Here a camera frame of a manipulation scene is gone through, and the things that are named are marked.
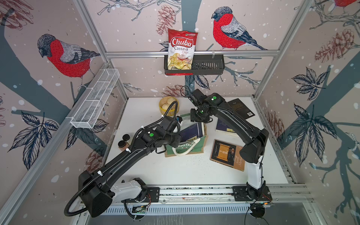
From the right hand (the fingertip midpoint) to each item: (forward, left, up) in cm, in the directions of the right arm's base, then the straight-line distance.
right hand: (192, 119), depth 81 cm
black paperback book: (+28, -39, -20) cm, 52 cm away
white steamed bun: (+28, +21, -15) cm, 38 cm away
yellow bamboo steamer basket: (+19, +16, -18) cm, 30 cm away
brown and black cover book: (-12, -23, -21) cm, 33 cm away
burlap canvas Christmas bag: (-14, -2, -7) cm, 16 cm away
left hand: (-10, +7, -1) cm, 12 cm away
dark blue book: (-3, -1, -11) cm, 11 cm away
